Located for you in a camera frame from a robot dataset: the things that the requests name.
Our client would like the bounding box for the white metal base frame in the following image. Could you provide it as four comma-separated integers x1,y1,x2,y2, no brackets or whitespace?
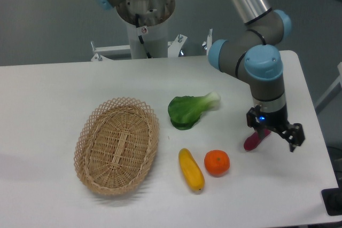
90,28,215,62

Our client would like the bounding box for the purple sweet potato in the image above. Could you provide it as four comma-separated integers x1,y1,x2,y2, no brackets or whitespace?
243,129,271,152

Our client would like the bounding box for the woven wicker basket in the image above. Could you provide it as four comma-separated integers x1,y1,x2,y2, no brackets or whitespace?
74,97,159,196

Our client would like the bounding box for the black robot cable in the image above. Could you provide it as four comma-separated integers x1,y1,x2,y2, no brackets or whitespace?
135,13,153,59

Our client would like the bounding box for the black device at table edge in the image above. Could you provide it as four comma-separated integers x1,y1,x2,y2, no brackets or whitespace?
321,188,341,216

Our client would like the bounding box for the white frame at right edge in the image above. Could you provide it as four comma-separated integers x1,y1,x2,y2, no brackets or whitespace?
315,62,341,114

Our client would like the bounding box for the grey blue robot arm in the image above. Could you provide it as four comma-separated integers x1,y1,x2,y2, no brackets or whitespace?
96,0,305,151

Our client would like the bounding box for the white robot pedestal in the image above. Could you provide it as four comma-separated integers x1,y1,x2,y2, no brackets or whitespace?
116,0,175,44

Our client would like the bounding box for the green bok choy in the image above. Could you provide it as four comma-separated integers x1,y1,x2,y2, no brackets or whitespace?
167,91,221,130

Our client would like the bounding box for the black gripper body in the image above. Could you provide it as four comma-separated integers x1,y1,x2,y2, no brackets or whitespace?
246,96,305,147

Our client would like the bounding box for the orange mandarin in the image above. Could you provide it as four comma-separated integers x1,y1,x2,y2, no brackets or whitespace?
204,150,230,176

